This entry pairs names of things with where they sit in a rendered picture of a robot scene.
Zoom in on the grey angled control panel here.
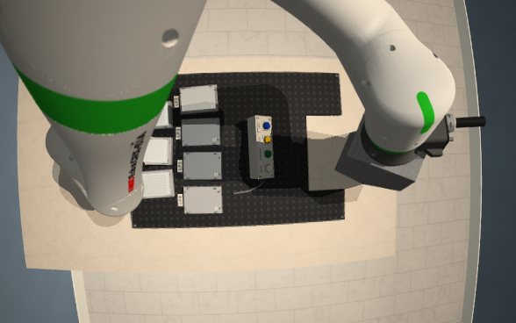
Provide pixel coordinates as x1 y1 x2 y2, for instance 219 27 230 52
233 115 275 194

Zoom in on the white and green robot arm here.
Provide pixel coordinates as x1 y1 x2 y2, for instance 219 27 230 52
0 0 486 217

